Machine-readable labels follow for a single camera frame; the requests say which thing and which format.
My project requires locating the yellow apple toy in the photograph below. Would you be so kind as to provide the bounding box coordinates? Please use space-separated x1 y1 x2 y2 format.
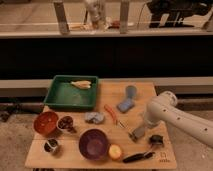
108 144 123 160

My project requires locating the purple bowl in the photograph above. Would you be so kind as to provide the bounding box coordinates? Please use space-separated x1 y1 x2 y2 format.
79 129 109 160

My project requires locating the yellow banana toy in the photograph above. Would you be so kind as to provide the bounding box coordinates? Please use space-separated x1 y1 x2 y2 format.
71 80 91 89

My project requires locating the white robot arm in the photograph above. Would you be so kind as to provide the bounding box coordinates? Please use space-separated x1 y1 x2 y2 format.
143 91 213 148

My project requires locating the dark machine in background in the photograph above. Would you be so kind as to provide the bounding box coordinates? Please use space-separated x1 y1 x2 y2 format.
147 0 213 28

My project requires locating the small bowl with brown contents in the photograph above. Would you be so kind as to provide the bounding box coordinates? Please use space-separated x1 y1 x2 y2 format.
57 116 76 134

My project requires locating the orange bowl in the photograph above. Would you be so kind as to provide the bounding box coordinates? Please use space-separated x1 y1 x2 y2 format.
33 111 59 136

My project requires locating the black tape roll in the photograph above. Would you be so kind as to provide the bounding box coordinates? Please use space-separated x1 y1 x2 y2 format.
149 135 164 147

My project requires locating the orange handled fork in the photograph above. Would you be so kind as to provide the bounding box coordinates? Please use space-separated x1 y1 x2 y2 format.
104 104 131 136

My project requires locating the grey whiteboard eraser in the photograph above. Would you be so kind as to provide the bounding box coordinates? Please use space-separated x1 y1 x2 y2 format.
131 125 145 141

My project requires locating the green plastic tray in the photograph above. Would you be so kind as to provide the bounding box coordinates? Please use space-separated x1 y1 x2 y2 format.
44 75 98 110

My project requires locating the black handled tool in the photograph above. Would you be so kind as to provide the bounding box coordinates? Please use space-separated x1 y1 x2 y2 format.
123 152 155 163

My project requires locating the small metal cup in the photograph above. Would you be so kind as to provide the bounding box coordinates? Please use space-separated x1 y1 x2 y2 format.
44 139 60 155

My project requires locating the wooden table board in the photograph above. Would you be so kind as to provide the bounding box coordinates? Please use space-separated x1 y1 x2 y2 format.
25 82 177 171

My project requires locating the blue cup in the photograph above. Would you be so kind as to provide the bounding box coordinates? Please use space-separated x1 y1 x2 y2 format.
126 85 137 99

